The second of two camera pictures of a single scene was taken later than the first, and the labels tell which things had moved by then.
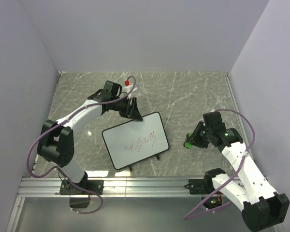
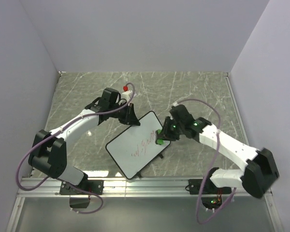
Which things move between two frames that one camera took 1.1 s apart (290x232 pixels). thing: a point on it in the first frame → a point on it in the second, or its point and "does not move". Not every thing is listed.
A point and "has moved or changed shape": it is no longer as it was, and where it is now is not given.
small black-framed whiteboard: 134,140 has moved or changed shape
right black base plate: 200,186 does not move
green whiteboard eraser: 188,144 → 159,141
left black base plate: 96,186 does not move
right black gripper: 194,138 → 166,135
